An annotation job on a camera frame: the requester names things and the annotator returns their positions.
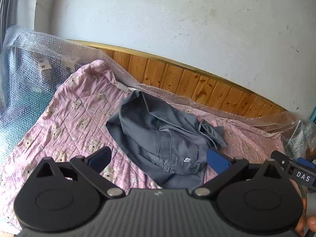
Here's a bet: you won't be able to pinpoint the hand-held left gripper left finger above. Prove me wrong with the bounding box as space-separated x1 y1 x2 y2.
36 146 125 199

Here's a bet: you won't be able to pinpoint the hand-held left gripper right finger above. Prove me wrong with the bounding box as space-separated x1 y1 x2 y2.
192 148 285 199

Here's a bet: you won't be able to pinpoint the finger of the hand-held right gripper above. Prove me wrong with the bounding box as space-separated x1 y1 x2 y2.
271 150 294 172
296 157 316 170

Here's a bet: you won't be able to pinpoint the grey pants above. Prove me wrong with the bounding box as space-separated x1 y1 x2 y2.
106 90 228 190

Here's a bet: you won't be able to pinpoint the person's right hand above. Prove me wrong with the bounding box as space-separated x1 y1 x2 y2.
295 197 316 237

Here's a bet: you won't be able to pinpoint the teal tube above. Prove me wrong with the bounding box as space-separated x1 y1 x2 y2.
308 108 316 127

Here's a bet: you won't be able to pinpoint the pink bear print blanket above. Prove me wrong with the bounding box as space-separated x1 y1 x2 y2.
0 60 300 235

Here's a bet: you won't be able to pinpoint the wooden headboard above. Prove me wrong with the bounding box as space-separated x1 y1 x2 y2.
67 39 297 129

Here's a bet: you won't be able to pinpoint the dark box with white label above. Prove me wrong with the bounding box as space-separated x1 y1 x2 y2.
4 46 83 95

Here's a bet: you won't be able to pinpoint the clear bubble wrap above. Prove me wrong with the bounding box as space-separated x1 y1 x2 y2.
0 26 316 163

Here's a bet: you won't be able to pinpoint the window frame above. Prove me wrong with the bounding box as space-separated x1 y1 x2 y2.
0 0 21 53

